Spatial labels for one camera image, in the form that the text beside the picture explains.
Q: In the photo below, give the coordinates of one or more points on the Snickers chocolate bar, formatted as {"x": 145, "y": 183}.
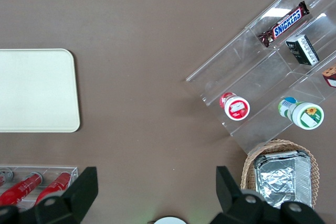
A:
{"x": 284, "y": 24}

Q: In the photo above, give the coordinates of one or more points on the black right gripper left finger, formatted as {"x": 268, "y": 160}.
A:
{"x": 76, "y": 195}

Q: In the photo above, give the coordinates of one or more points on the woven wicker basket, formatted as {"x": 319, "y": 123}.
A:
{"x": 248, "y": 166}

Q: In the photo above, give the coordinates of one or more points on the aluminium foil food container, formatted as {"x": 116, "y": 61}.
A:
{"x": 281, "y": 179}

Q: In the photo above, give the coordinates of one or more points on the white round object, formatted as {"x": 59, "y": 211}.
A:
{"x": 170, "y": 220}

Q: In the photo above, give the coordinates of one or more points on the chocolate chip cookie package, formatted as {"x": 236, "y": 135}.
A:
{"x": 331, "y": 75}

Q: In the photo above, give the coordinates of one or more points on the red lid yogurt bottle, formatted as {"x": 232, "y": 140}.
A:
{"x": 235, "y": 106}

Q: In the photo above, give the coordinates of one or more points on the red cola bottle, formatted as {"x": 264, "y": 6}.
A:
{"x": 21, "y": 188}
{"x": 53, "y": 187}

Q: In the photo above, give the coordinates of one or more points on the clear acrylic bottle box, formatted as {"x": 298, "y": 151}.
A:
{"x": 52, "y": 171}

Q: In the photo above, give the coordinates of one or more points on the cream rectangular tray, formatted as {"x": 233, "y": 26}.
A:
{"x": 36, "y": 90}

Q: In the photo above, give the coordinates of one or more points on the small black carton box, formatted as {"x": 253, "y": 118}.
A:
{"x": 303, "y": 49}

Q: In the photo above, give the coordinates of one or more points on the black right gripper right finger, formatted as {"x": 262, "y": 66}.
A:
{"x": 236, "y": 205}

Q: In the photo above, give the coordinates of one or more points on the clear cap cola bottle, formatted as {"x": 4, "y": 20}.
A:
{"x": 5, "y": 176}

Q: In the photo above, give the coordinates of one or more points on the clear acrylic tiered display stand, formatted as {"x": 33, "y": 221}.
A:
{"x": 262, "y": 77}

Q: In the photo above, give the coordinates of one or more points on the green label yogurt bottle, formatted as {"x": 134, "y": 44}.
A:
{"x": 302, "y": 112}

